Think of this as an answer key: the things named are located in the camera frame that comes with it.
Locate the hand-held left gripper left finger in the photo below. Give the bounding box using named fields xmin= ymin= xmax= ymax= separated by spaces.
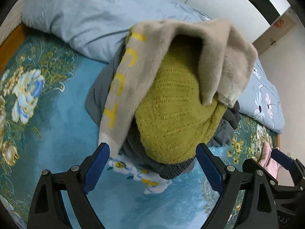
xmin=27 ymin=142 xmax=111 ymax=229

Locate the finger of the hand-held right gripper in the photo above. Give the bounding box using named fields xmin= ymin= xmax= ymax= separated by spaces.
xmin=271 ymin=148 xmax=305 ymax=190
xmin=242 ymin=158 xmax=278 ymax=191

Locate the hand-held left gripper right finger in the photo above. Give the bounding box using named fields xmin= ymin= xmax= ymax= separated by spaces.
xmin=196 ymin=143 xmax=278 ymax=229

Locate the beige sweater with yellow print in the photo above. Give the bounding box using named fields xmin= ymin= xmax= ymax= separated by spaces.
xmin=98 ymin=19 xmax=259 ymax=160

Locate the pink garment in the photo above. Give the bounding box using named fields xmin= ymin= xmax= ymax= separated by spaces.
xmin=258 ymin=141 xmax=279 ymax=180

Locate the dark grey garment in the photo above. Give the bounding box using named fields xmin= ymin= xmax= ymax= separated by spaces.
xmin=208 ymin=100 xmax=242 ymax=148

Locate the teal floral blanket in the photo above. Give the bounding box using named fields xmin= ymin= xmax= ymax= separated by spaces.
xmin=0 ymin=30 xmax=280 ymax=229

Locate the olive green knit sweater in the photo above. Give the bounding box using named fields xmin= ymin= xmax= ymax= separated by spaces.
xmin=126 ymin=27 xmax=228 ymax=164

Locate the grey knit sweater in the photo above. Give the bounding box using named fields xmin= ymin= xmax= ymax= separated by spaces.
xmin=85 ymin=42 xmax=196 ymax=180

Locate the cardboard box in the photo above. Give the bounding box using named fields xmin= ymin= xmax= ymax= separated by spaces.
xmin=252 ymin=14 xmax=298 ymax=56

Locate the light blue floral quilt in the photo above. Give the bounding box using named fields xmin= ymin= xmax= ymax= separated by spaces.
xmin=21 ymin=0 xmax=286 ymax=134

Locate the beige patterned cloth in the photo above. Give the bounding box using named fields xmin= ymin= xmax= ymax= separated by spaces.
xmin=0 ymin=0 xmax=27 ymax=47

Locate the wooden bed frame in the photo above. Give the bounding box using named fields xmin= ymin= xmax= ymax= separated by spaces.
xmin=0 ymin=23 xmax=32 ymax=75

